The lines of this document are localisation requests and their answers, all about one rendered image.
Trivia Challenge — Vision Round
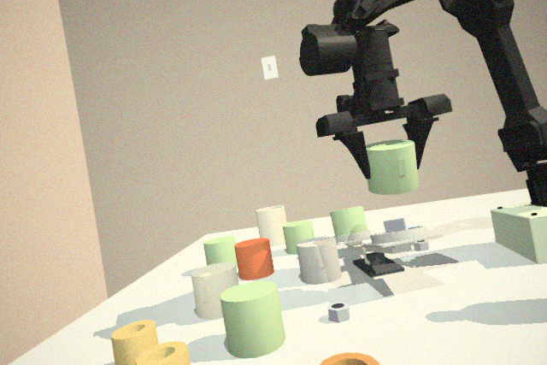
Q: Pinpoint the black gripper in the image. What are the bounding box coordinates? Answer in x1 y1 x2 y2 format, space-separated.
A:
316 63 453 180

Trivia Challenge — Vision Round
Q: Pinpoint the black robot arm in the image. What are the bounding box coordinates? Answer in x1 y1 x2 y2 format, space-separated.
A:
299 0 547 207

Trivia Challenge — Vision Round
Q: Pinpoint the orange cylinder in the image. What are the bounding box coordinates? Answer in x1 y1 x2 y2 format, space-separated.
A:
234 238 274 280

